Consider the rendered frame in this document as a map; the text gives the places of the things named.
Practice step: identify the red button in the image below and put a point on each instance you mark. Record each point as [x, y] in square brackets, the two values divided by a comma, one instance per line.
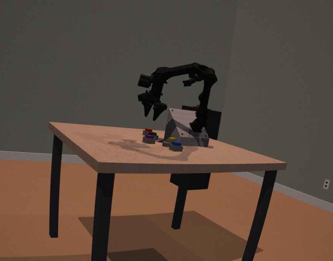
[146, 131]

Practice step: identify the green button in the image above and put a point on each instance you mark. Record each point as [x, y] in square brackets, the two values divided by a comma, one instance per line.
[153, 134]

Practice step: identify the yellow button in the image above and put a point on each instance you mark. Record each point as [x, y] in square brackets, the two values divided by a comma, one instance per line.
[170, 140]

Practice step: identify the blue button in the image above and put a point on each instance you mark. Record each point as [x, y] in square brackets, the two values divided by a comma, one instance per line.
[176, 146]

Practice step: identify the purple button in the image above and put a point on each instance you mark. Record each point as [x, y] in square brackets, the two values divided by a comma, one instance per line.
[149, 139]

